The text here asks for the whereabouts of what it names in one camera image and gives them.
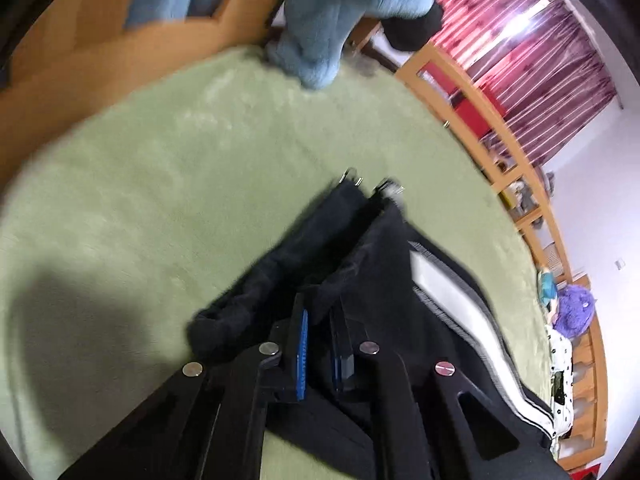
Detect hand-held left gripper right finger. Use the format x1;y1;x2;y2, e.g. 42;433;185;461
327;296;571;480

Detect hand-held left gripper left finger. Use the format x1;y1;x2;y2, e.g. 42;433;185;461
59;292;310;480

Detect black pants with white stripe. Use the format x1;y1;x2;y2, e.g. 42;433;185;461
186;176;555;480

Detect green fuzzy blanket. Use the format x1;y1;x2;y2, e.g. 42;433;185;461
0;44;553;480

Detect teal plush toy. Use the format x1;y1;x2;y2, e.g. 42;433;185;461
537;268;559;308

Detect white spotted cloth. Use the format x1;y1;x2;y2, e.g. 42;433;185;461
544;324;574;444

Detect purple plush toy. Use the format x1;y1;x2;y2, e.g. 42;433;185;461
554;284;596;338

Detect black cloth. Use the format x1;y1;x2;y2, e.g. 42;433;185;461
382;2;445;52

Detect blue plush blanket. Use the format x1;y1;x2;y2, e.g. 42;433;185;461
124;0;443;91

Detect red striped curtain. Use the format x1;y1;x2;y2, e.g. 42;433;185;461
433;0;625;168

